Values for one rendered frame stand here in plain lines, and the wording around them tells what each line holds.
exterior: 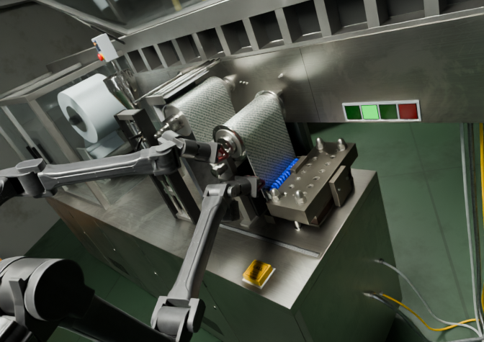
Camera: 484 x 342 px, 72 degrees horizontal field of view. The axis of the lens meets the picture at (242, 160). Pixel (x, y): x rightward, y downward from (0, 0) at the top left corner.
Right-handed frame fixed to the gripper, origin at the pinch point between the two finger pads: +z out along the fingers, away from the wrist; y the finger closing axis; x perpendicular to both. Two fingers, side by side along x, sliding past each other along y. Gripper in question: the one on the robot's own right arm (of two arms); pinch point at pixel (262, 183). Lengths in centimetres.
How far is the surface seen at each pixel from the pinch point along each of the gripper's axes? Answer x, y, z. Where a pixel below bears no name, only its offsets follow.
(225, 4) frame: 65, -17, -2
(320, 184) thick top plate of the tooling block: 0.6, 18.8, 8.8
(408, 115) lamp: 24, 42, 21
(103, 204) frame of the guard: -23, -102, -14
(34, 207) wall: -77, -360, 18
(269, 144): 13.9, 0.3, 3.2
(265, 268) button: -24.3, 12.4, -12.9
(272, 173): 2.7, 0.3, 5.5
